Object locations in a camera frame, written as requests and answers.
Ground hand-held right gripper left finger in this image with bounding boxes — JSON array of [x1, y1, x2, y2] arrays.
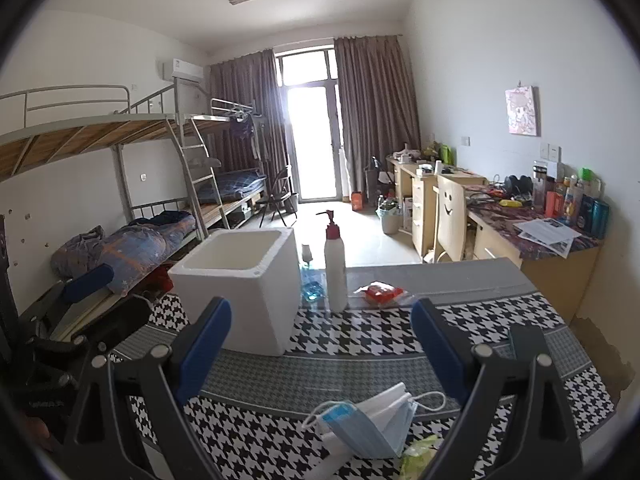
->
[[62, 296, 233, 480]]

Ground light wooden desk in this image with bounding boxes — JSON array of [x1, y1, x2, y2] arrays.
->
[[385, 152, 488, 261]]

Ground small metal bunk bed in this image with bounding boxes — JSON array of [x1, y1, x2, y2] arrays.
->
[[190, 97, 271, 226]]

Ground houndstooth tablecloth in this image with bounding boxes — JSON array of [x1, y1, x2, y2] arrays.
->
[[107, 257, 616, 480]]

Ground glass balcony door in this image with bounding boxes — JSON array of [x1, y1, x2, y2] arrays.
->
[[275, 47, 343, 201]]

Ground black bag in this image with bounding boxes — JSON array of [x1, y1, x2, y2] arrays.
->
[[365, 157, 396, 201]]

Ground pink wall poster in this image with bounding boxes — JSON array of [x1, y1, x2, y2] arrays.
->
[[505, 85, 542, 137]]

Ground white air conditioner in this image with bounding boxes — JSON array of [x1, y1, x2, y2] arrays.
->
[[159, 58, 205, 81]]

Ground wooden desk patterned top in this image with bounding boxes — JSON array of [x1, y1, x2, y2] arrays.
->
[[467, 185, 603, 326]]

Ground hanging dark clothes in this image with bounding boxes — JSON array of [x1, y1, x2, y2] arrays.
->
[[230, 110, 256, 141]]

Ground blue orange quilted blanket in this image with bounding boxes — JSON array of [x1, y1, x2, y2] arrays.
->
[[50, 212, 196, 293]]

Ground brown curtain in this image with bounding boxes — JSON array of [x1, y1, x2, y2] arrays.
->
[[334, 35, 421, 201], [209, 49, 291, 196]]

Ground white pump bottle red top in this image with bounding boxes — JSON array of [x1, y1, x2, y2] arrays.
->
[[316, 209, 349, 313]]

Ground white foam box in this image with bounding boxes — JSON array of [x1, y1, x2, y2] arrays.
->
[[167, 226, 302, 358]]

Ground red packet in clear bag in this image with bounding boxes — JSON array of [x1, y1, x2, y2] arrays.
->
[[354, 281, 416, 309]]

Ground black headphones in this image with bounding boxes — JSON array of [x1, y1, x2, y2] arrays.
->
[[505, 175, 533, 201]]

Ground large metal bunk bed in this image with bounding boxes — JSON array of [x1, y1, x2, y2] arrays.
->
[[0, 85, 231, 341]]

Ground green wrapper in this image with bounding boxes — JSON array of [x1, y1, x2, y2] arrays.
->
[[400, 435, 446, 480]]

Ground wooden chair smiley face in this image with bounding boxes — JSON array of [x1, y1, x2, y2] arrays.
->
[[432, 175, 473, 263]]

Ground clear bottle blue liquid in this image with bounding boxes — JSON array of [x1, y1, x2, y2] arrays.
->
[[299, 243, 328, 303]]

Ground printed paper sheets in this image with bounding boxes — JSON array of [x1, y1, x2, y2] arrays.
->
[[514, 217, 583, 256]]

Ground black folding chair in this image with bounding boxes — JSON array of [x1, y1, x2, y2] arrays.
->
[[257, 165, 301, 228]]

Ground white trash bin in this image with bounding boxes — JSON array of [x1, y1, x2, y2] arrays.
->
[[376, 200, 403, 235]]

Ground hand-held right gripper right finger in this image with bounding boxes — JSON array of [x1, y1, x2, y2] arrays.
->
[[410, 297, 586, 480]]

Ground dark blue bedding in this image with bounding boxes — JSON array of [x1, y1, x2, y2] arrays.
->
[[197, 169, 268, 201]]

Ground blue face masks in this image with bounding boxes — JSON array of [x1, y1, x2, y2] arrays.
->
[[302, 382, 447, 461]]

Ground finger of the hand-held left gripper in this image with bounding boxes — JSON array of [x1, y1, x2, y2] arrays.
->
[[62, 262, 116, 306]]

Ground row of toiletry bottles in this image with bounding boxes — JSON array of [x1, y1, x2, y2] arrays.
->
[[532, 160, 611, 238]]

